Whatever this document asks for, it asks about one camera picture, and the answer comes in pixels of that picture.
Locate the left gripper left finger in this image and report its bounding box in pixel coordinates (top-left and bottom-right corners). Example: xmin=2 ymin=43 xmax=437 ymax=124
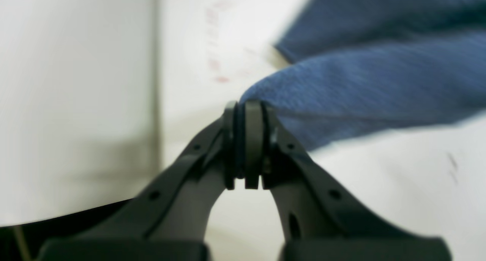
xmin=40 ymin=101 xmax=244 ymax=261

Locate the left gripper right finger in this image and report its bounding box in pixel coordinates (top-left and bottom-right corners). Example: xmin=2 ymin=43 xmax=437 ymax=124
xmin=244 ymin=101 xmax=452 ymax=261

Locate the dark blue T-shirt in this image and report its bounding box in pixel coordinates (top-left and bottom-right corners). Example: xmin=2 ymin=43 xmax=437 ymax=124
xmin=241 ymin=0 xmax=486 ymax=151

